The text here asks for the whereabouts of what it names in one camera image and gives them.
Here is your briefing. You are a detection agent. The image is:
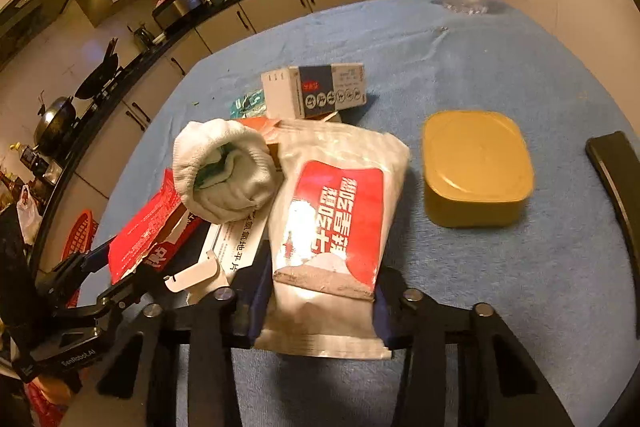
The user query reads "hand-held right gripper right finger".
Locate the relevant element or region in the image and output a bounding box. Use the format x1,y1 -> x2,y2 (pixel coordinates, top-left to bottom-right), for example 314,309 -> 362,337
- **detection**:
372,267 -> 576,427

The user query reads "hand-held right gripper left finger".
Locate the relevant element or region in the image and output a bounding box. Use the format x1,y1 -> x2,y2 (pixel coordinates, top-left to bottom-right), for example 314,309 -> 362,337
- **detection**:
95,264 -> 276,427

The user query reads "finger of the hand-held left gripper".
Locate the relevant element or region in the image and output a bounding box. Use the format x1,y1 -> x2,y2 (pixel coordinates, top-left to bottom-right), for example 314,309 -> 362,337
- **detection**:
35,239 -> 113,303
95,264 -> 161,308

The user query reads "red plastic basket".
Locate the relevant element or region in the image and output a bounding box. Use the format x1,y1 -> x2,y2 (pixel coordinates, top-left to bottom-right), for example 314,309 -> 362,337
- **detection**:
60,208 -> 108,308

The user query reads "torn red carton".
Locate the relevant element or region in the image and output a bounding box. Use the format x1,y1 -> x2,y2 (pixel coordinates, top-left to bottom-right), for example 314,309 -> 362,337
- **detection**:
107,167 -> 201,285

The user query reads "white sock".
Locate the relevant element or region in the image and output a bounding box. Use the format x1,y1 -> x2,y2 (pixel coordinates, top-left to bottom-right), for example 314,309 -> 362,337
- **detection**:
172,118 -> 280,224

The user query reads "white and red snack bag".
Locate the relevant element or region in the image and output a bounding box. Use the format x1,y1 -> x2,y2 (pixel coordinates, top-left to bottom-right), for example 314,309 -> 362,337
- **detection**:
252,119 -> 412,360

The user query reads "teal tissue pack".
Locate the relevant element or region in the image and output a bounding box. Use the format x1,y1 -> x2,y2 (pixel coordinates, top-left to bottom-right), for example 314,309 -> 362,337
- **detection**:
227,89 -> 266,118

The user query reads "white plastic bag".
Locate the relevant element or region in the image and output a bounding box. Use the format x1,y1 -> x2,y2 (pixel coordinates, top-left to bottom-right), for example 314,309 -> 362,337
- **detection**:
17,187 -> 43,245

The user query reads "wok with metal lid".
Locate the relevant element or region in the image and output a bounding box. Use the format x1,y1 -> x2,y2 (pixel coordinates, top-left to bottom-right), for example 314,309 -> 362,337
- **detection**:
35,96 -> 78,152

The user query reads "yellow plastic container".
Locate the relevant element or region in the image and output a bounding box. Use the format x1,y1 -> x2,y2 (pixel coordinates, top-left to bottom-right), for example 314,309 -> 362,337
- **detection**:
421,109 -> 536,228

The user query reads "black frying pan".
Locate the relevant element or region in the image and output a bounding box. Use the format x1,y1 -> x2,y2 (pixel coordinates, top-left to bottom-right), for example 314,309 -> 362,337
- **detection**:
75,38 -> 123,100

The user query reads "blue and white medicine box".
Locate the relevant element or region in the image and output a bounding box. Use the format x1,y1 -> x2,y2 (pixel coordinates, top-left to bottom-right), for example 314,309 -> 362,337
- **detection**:
261,63 -> 367,120

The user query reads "black range hood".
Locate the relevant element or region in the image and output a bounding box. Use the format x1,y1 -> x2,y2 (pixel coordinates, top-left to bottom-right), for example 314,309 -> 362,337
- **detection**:
0,0 -> 91,68

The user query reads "black chair back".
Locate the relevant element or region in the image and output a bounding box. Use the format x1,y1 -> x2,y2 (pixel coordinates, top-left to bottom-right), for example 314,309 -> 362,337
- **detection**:
585,132 -> 640,268

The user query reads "silver rice cooker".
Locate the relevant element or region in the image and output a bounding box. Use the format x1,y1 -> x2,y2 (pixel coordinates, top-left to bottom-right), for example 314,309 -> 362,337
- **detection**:
152,0 -> 201,30

